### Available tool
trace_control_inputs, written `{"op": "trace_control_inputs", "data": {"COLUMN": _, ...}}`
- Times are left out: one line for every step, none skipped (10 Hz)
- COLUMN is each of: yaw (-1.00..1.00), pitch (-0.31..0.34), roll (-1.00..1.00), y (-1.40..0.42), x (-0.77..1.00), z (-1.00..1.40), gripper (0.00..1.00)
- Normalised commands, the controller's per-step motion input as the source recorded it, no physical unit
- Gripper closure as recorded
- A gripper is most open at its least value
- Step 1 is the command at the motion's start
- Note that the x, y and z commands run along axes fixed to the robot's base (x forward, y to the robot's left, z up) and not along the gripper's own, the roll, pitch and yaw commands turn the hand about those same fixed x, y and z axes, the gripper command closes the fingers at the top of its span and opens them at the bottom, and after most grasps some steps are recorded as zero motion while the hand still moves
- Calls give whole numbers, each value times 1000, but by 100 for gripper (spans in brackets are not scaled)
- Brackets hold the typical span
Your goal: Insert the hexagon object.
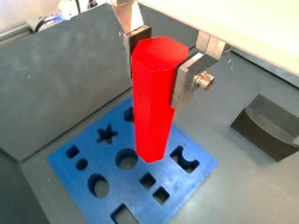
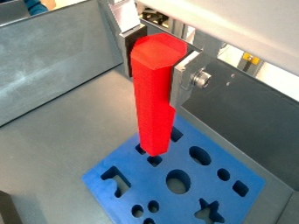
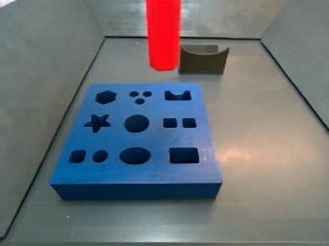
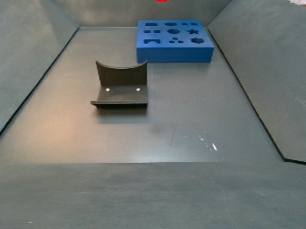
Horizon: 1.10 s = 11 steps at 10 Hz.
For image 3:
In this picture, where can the red hexagon prism peg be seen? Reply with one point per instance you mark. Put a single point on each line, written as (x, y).
(163, 23)

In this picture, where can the dark grey curved cradle block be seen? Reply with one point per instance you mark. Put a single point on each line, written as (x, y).
(202, 59)

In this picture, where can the blue shape sorting block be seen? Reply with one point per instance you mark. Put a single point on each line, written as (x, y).
(139, 145)

